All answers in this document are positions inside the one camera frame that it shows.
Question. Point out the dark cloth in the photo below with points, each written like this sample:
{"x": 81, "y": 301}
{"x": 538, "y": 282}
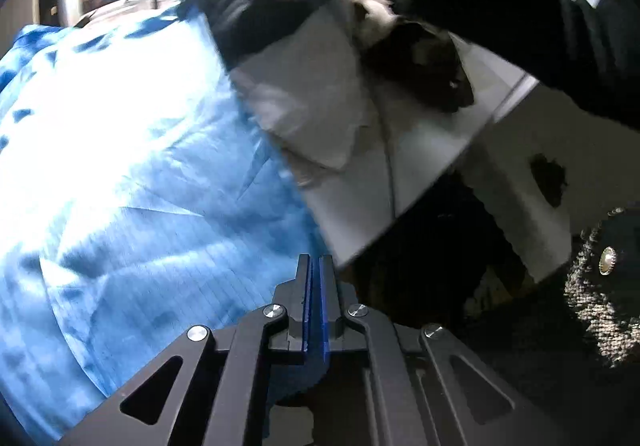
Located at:
{"x": 440, "y": 251}

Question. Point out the blue jacket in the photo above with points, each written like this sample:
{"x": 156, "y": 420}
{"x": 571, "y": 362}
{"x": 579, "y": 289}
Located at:
{"x": 150, "y": 175}

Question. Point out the white box with hole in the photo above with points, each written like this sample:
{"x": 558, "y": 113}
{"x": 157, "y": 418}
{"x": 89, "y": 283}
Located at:
{"x": 520, "y": 206}

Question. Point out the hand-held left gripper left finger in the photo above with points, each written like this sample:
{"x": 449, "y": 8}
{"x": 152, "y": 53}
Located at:
{"x": 305, "y": 296}

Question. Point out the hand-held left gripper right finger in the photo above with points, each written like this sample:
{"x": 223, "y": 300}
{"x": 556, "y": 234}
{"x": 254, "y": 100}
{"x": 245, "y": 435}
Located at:
{"x": 325, "y": 306}

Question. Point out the person's tweed jacket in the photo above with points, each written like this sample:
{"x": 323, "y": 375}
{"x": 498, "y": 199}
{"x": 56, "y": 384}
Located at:
{"x": 600, "y": 286}

